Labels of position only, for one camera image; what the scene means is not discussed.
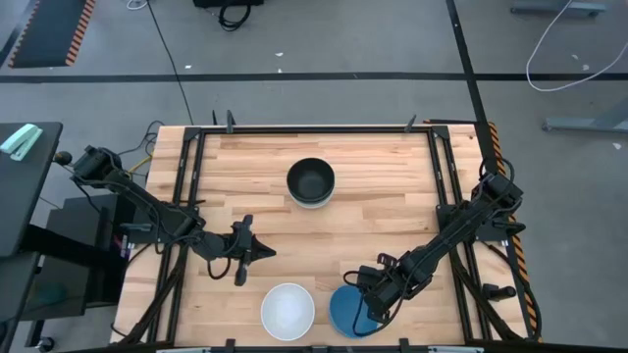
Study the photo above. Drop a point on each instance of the blue bowl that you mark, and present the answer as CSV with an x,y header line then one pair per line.
x,y
343,309

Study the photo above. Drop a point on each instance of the black computer case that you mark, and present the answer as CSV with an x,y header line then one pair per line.
x,y
83,255

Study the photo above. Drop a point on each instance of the black hazard-edged floor mat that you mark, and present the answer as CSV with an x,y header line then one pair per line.
x,y
49,29

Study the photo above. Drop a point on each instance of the black desk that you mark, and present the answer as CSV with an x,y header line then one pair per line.
x,y
24,196

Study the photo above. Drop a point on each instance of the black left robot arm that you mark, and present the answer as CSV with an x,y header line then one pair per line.
x,y
142,196

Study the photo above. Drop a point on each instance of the orange black hazard tape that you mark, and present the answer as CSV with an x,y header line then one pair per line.
x,y
494,142

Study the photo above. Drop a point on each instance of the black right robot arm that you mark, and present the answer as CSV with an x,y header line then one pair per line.
x,y
456,230

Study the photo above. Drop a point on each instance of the black aluminium table frame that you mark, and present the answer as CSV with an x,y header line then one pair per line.
x,y
319,130

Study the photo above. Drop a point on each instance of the mint green bowl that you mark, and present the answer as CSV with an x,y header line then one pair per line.
x,y
310,204

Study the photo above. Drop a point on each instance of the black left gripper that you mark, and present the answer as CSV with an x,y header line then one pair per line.
x,y
228,247

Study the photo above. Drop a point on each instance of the black caster wheel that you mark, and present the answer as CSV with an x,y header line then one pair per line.
x,y
45,344

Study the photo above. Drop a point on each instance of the black floor device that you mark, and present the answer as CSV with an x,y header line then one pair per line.
x,y
228,2

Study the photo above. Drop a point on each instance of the black frame clamp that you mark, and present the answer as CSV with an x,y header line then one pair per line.
x,y
403,345
229,345
229,121
410,123

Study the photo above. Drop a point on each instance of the mint green stapler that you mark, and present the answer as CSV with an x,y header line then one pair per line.
x,y
20,141

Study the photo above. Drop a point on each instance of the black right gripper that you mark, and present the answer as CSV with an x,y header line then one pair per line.
x,y
390,287

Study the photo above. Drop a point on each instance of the grey table foot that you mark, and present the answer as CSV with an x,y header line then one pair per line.
x,y
589,122
559,7

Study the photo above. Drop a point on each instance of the black round knob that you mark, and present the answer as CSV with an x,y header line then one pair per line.
x,y
63,158

